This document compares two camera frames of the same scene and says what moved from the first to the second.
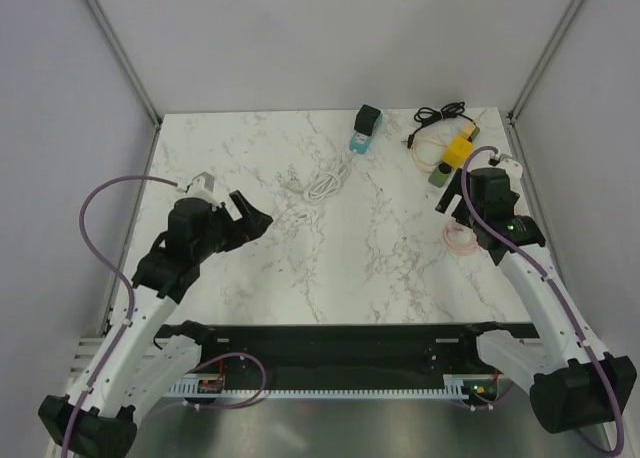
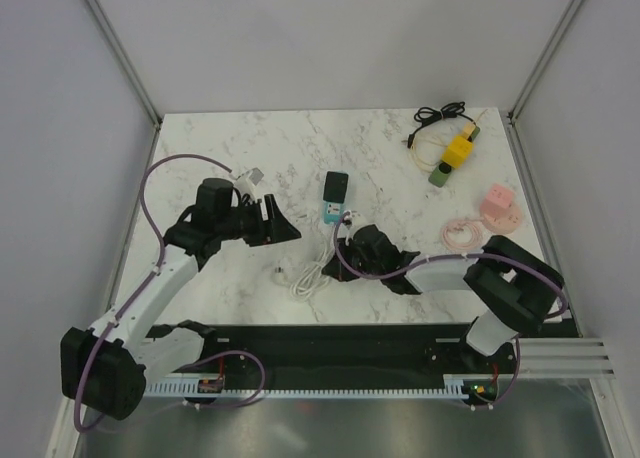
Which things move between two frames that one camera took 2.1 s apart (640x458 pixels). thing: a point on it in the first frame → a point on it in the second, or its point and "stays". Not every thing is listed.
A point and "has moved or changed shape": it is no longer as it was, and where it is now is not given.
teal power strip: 359,142 → 332,211
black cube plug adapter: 366,119 has moved or changed shape
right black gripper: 453,189 → 335,271
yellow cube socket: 458,151 stays
